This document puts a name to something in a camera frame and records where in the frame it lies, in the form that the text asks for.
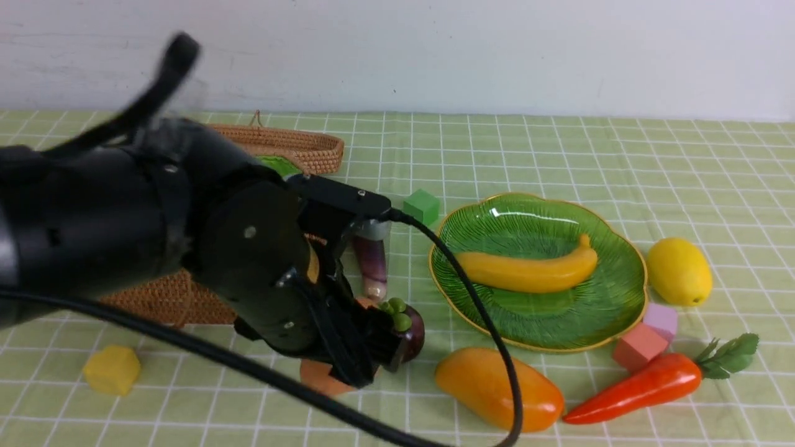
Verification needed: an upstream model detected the yellow toy lemon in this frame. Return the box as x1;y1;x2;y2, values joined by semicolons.
647;237;713;307

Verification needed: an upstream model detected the orange toy mango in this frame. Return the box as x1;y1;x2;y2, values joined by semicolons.
435;347;565;433

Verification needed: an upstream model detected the brown toy potato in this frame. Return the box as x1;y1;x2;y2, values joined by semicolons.
299;297;379;397

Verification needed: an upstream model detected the pink-purple foam block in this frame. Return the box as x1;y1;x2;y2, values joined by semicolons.
642;302;678;343

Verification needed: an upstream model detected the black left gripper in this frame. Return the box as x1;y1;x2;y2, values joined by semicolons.
234;248;410;388

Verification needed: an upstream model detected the salmon pink foam cube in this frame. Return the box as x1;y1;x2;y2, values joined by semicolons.
612;323;668;373

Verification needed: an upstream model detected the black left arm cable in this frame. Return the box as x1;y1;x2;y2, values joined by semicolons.
0;32;524;447

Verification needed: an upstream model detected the woven wicker basket green lining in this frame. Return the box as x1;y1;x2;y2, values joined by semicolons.
99;155;327;325

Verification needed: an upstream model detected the green leaf-shaped glass plate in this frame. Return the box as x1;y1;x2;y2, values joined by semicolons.
437;192;648;353

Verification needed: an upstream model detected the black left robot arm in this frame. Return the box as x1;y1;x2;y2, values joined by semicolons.
2;119;408;387

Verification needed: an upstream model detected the orange toy carrot green top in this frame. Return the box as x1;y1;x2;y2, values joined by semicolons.
563;333;759;425

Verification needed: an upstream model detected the dark purple toy mangosteen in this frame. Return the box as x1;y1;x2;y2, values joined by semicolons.
379;297;425;363

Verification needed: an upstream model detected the yellow foam hexagon block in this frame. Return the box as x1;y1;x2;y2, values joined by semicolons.
82;345;141;397

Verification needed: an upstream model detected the yellow toy banana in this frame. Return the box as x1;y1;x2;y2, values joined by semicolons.
455;234;599;294

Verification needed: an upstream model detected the green foam cube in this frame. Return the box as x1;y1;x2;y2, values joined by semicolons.
401;189;441;227

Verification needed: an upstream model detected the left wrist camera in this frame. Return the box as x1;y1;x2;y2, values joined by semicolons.
286;174;392;246

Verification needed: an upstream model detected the woven wicker basket lid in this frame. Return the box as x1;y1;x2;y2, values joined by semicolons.
210;110;345;175

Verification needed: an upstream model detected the purple toy eggplant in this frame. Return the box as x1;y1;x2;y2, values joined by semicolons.
352;237;388;303

